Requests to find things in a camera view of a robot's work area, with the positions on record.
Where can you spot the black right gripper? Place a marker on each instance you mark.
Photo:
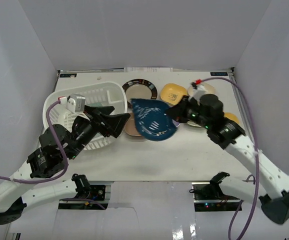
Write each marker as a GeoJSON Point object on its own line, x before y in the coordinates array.
{"type": "Point", "coordinates": [178, 112]}

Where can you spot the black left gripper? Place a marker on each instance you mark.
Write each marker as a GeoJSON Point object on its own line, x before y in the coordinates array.
{"type": "Point", "coordinates": [99, 121]}

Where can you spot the dark blue shell plate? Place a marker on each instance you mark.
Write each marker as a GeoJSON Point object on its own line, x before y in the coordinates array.
{"type": "Point", "coordinates": [151, 120]}

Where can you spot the teal rectangular divided plate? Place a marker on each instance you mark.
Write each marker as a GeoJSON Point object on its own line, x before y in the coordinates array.
{"type": "Point", "coordinates": [93, 104]}

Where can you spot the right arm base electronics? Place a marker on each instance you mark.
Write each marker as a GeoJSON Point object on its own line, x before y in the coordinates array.
{"type": "Point", "coordinates": [205, 200]}

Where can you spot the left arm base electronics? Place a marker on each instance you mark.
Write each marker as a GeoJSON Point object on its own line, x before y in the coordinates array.
{"type": "Point", "coordinates": [96, 198]}

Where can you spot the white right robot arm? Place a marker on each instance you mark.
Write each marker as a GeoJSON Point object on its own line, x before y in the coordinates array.
{"type": "Point", "coordinates": [230, 136]}

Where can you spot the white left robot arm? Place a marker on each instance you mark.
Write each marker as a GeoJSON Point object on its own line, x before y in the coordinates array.
{"type": "Point", "coordinates": [57, 146]}

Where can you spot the white plastic dish bin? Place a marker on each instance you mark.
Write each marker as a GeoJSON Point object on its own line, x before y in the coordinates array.
{"type": "Point", "coordinates": [108, 93]}

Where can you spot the purple square panda dish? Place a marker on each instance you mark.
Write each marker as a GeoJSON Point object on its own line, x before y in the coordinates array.
{"type": "Point", "coordinates": [175, 123]}

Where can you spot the green square panda dish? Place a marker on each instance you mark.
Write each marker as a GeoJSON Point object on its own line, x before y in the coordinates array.
{"type": "Point", "coordinates": [193, 124]}

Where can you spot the yellow square panda dish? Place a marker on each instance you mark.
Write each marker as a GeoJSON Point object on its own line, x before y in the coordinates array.
{"type": "Point", "coordinates": [172, 93]}

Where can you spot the brown square panda dish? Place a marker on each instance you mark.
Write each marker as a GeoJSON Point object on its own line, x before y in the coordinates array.
{"type": "Point", "coordinates": [130, 128]}

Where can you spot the cream square panda dish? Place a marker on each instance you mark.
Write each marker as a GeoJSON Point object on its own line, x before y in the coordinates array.
{"type": "Point", "coordinates": [209, 89]}

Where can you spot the round black rimmed plate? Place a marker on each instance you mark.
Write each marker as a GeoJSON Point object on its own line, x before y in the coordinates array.
{"type": "Point", "coordinates": [140, 89]}

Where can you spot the yellow square dish right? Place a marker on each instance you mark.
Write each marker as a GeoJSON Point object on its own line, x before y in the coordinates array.
{"type": "Point", "coordinates": [231, 117]}

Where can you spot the papers at table back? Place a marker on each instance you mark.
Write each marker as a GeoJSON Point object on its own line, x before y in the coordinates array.
{"type": "Point", "coordinates": [148, 69]}

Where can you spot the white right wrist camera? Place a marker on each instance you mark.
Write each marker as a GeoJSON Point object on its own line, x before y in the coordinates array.
{"type": "Point", "coordinates": [198, 90]}

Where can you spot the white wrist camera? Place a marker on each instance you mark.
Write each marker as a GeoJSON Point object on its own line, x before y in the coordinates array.
{"type": "Point", "coordinates": [198, 90]}
{"type": "Point", "coordinates": [75, 103]}

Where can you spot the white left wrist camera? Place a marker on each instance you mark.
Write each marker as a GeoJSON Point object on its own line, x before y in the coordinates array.
{"type": "Point", "coordinates": [75, 103]}

